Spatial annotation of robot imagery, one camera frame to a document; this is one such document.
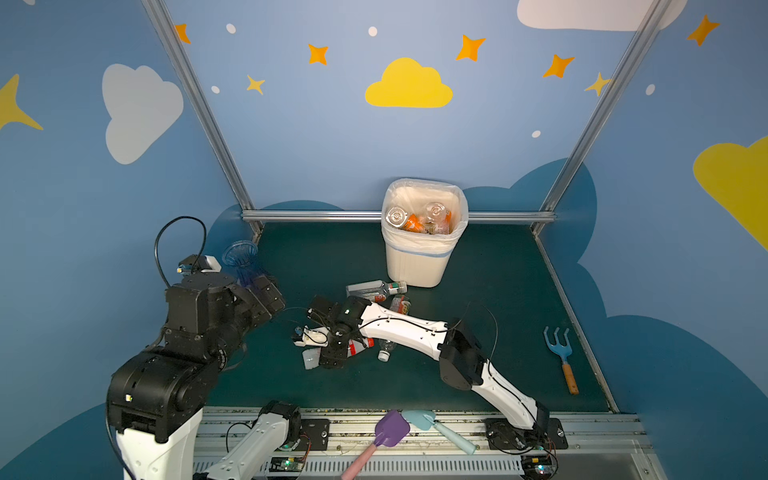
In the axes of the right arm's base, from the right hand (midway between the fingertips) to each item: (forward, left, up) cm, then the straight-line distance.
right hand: (330, 346), depth 84 cm
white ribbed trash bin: (+24, -25, +5) cm, 36 cm away
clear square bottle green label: (+23, -12, -3) cm, 26 cm away
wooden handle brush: (+5, -70, -7) cm, 71 cm away
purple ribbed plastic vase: (+21, +28, +13) cm, 38 cm away
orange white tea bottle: (+37, -23, +13) cm, 46 cm away
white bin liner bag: (+47, -23, +18) cm, 55 cm away
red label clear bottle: (+15, -20, -1) cm, 25 cm away
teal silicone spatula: (-16, -27, -6) cm, 32 cm away
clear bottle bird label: (+30, -18, +23) cm, 42 cm away
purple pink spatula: (-19, -18, -6) cm, 27 cm away
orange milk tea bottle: (+39, -35, +14) cm, 54 cm away
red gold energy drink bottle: (+3, -6, -8) cm, 11 cm away
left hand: (-3, +7, +34) cm, 35 cm away
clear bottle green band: (+30, -29, +23) cm, 47 cm away
